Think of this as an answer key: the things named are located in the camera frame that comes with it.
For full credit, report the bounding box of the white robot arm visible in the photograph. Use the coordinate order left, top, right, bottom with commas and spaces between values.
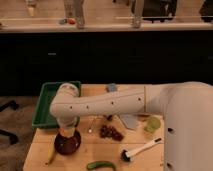
50, 82, 213, 171

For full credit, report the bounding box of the green apple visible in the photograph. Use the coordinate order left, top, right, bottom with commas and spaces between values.
145, 116, 161, 133

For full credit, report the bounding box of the dark purple bowl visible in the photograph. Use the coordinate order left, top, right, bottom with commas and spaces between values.
54, 131, 81, 155

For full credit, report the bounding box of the grey blue sponge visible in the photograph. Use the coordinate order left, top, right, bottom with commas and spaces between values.
106, 83, 117, 92

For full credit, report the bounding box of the grey cloth piece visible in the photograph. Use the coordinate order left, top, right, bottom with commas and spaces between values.
119, 115, 137, 130

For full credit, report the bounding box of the dark red grape bunch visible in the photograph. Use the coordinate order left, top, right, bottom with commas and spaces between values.
99, 125, 124, 141

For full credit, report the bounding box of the small metal spoon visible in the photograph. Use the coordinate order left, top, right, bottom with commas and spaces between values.
88, 116, 96, 133

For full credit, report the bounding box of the green plastic tray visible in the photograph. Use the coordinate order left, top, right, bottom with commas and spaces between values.
31, 80, 83, 130

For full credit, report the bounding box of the small red object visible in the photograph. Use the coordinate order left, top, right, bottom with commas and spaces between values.
68, 18, 76, 25

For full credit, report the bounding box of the green cucumber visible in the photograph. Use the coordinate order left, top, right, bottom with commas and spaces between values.
86, 161, 117, 171

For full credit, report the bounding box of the yellow banana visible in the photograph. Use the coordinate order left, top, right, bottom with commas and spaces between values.
45, 143, 55, 165

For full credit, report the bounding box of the white handled dish brush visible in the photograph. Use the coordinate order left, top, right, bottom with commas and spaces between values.
121, 138, 161, 162

